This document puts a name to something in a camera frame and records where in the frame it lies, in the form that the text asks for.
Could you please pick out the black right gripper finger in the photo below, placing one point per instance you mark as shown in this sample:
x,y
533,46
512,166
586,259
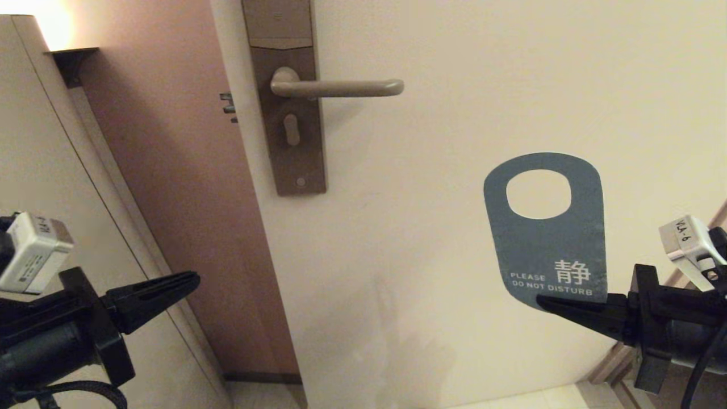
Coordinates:
x,y
585,315

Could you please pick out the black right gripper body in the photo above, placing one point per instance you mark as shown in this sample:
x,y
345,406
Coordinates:
x,y
670,324

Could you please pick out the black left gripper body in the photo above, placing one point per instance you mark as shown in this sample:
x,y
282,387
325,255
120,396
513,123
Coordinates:
x,y
74,329

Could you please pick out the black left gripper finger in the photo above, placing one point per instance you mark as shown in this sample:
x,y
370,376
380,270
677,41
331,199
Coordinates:
x,y
153,295

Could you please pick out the white and blue door hanger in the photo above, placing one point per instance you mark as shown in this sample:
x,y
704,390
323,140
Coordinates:
x,y
545,250

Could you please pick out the brown door jamb panel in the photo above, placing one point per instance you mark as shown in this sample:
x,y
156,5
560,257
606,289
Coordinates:
x,y
187,199

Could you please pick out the white door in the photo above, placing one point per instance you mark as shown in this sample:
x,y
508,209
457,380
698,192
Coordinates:
x,y
426,255

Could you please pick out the brown metal lock plate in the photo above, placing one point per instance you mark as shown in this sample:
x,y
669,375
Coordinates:
x,y
295,165

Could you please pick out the beige keyhole cover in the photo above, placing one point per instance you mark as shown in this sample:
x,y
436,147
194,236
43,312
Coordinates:
x,y
291,129

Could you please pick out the brown wooden door frame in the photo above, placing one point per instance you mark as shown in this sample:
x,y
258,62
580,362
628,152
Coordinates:
x,y
616,363

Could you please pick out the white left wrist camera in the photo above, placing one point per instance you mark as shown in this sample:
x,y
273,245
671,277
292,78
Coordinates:
x,y
34,253

